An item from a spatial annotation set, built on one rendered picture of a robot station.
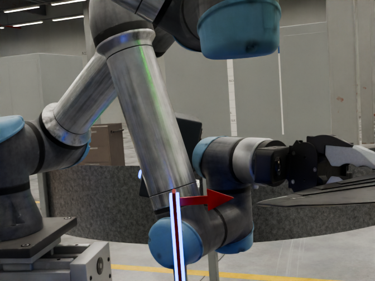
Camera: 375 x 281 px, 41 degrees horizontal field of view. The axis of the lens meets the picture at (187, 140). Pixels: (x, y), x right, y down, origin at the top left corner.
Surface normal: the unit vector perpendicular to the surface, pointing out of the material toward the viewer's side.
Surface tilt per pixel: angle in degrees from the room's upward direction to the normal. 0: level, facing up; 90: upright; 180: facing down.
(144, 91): 77
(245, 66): 90
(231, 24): 92
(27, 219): 72
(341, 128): 90
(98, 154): 90
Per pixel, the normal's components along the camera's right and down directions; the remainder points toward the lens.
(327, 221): 0.26, 0.07
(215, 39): -0.66, 0.16
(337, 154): -0.79, 0.01
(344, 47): -0.37, 0.11
